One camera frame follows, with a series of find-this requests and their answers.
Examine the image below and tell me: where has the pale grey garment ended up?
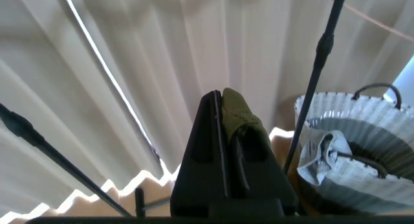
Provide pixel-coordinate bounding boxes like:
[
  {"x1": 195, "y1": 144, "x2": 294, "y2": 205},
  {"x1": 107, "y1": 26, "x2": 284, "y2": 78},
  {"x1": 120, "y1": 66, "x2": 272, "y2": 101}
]
[{"x1": 296, "y1": 129, "x2": 354, "y2": 186}]

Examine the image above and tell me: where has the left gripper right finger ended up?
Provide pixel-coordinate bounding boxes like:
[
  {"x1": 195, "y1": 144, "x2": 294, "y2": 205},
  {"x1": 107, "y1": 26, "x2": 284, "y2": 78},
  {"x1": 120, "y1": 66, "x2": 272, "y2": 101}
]
[{"x1": 226, "y1": 125, "x2": 299, "y2": 217}]

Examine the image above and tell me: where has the black clothes rack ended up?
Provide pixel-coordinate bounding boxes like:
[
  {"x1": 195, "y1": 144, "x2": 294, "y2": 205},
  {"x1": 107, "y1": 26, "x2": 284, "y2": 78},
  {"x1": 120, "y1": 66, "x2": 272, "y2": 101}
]
[{"x1": 0, "y1": 0, "x2": 349, "y2": 218}]

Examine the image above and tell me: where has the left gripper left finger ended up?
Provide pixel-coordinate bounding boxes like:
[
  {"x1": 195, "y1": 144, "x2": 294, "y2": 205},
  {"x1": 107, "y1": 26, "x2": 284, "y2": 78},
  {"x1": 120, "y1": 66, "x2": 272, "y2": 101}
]
[{"x1": 169, "y1": 90, "x2": 229, "y2": 218}]

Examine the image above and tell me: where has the white laundry basket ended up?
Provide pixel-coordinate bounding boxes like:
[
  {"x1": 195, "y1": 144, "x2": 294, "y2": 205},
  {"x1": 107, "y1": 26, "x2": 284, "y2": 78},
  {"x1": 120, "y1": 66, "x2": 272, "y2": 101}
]
[{"x1": 293, "y1": 82, "x2": 414, "y2": 215}]

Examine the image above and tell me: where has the pink clothes hanger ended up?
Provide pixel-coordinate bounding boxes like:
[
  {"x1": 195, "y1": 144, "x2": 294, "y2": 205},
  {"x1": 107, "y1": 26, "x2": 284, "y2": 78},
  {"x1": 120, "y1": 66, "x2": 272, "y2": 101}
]
[{"x1": 318, "y1": 0, "x2": 414, "y2": 43}]

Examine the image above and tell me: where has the green printed shirt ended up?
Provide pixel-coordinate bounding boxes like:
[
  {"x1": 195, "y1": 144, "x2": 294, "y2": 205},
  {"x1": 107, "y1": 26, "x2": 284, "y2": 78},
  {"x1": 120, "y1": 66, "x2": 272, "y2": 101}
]
[{"x1": 221, "y1": 87, "x2": 273, "y2": 150}]

